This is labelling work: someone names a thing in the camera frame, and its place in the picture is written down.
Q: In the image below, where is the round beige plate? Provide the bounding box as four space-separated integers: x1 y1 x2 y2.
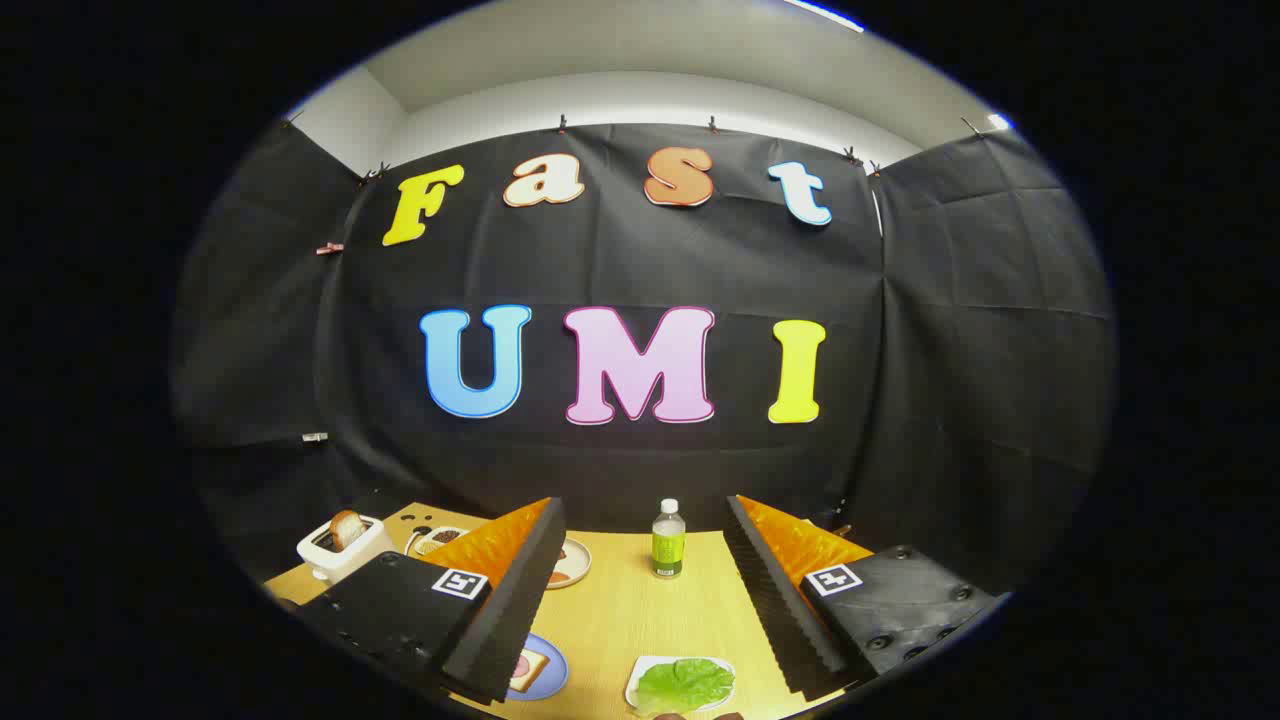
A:
546 538 593 590

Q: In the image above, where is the blue round plate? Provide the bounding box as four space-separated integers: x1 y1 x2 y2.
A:
505 632 569 702

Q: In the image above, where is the black backdrop cloth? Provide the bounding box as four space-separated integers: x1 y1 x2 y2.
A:
172 122 1116 601

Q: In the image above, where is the white square plate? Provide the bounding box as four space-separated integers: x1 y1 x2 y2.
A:
625 655 737 714

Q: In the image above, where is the green label plastic bottle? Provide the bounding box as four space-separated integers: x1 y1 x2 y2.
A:
652 498 687 580

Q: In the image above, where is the white toaster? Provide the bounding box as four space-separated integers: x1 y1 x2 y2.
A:
297 512 396 583

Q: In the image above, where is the green lettuce leaf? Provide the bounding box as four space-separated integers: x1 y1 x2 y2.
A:
636 658 734 715

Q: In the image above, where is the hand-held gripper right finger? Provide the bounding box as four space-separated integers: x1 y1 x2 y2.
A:
724 494 1001 703

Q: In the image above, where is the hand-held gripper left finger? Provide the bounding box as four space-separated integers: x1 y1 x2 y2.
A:
297 497 568 706

